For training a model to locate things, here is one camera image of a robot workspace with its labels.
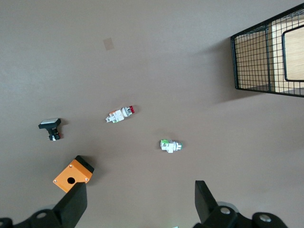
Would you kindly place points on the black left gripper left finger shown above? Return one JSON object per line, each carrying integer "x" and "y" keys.
{"x": 69, "y": 209}

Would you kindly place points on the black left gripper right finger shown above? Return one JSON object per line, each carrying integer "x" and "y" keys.
{"x": 209, "y": 213}

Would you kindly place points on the red push button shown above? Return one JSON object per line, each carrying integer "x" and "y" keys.
{"x": 118, "y": 115}

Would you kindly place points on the orange button box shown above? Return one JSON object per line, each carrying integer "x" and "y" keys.
{"x": 71, "y": 171}

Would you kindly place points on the green push button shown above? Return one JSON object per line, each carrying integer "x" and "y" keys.
{"x": 169, "y": 146}

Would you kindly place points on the black square push button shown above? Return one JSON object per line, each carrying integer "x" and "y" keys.
{"x": 50, "y": 122}

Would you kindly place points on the brown tape patch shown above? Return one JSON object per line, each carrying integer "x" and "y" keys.
{"x": 108, "y": 44}

